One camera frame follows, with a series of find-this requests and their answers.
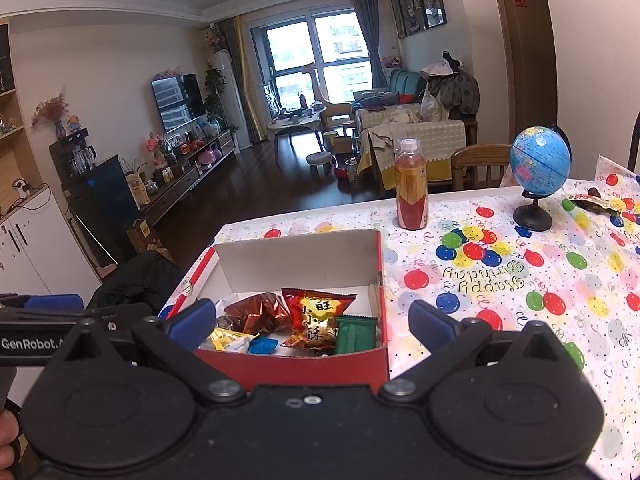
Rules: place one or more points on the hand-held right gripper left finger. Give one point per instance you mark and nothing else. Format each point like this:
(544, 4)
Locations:
(192, 322)

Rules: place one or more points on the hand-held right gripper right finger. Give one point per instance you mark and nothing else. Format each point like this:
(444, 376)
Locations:
(431, 322)

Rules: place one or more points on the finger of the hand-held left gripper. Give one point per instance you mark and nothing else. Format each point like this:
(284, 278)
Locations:
(52, 301)

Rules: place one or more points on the yellow candy packet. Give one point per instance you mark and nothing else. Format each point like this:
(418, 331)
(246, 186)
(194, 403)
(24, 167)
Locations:
(227, 340)

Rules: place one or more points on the brown foil snack packet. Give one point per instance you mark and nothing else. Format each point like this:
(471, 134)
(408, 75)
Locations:
(255, 312)

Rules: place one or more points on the blue cookie packet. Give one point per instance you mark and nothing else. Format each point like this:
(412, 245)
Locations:
(262, 345)

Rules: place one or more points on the green snack packet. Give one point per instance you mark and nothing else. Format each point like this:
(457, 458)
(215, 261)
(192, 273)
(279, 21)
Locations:
(355, 335)

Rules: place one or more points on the red yellow snack packet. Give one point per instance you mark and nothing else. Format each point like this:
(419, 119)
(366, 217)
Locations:
(317, 317)

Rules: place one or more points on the red cardboard box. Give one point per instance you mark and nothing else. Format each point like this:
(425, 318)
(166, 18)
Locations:
(300, 255)

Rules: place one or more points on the person's left hand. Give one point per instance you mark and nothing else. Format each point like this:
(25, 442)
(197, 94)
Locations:
(7, 435)

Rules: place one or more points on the white cabinet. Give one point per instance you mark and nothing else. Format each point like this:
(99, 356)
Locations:
(35, 245)

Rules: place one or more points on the dark bag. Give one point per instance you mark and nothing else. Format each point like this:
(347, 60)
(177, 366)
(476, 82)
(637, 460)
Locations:
(135, 280)

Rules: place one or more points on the balloon print tablecloth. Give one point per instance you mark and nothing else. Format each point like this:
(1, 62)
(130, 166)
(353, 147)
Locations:
(500, 285)

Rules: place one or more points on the brown paper bag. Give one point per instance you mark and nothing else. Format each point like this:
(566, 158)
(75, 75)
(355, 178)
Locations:
(147, 237)

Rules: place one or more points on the black drinks cabinet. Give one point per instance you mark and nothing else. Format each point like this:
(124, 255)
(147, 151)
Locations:
(97, 195)

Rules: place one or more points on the orange juice bottle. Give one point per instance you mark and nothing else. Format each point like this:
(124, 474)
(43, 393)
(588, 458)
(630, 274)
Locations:
(411, 190)

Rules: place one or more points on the television cabinet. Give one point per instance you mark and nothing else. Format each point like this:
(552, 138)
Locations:
(180, 185)

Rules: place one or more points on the sofa with cream cover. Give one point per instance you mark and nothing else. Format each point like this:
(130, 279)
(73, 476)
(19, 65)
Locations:
(425, 145)

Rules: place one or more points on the dried flower vase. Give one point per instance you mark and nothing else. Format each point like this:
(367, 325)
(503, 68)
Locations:
(50, 115)

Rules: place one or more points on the blue desk globe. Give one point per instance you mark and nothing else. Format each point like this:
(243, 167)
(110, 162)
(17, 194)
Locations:
(540, 160)

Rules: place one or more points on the small round stool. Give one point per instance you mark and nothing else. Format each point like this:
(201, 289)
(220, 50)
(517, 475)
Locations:
(319, 160)

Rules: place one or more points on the dark empty wrapper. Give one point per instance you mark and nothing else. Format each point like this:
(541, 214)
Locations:
(595, 203)

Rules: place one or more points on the small brown round candy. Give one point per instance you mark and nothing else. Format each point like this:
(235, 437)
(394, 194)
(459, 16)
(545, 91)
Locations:
(594, 191)

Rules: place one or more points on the television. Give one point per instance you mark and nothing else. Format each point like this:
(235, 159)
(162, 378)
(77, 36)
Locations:
(179, 102)

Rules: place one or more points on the coffee table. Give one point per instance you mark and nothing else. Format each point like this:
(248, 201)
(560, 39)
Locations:
(295, 122)

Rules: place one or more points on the white tower air conditioner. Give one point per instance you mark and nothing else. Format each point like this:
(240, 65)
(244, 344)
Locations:
(227, 95)

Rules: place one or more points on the green plant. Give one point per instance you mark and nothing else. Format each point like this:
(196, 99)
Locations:
(215, 90)

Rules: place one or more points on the wooden rocking chair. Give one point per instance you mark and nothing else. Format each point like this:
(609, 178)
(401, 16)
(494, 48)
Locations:
(332, 110)

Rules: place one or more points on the pile of clothes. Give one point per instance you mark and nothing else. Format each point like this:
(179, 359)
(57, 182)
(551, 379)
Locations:
(455, 87)

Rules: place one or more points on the beige curtain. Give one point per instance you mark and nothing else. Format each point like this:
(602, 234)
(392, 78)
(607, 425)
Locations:
(245, 75)

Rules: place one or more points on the wooden door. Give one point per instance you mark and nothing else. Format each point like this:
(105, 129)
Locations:
(527, 60)

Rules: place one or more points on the large window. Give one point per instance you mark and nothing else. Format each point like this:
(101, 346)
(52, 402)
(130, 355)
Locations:
(310, 55)

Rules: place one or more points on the grey curtain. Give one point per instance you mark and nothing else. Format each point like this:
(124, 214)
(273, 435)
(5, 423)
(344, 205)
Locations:
(370, 35)

